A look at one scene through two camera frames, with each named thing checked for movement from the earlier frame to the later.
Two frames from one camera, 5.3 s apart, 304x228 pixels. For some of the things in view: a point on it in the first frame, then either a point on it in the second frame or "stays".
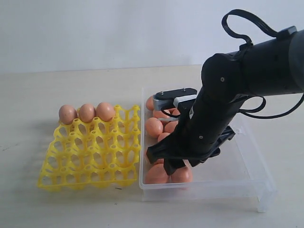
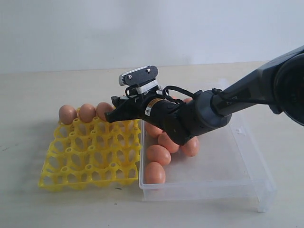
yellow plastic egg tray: [84, 154] stays
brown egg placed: [87, 112] stays
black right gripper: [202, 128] to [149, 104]
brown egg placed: [106, 111] stays
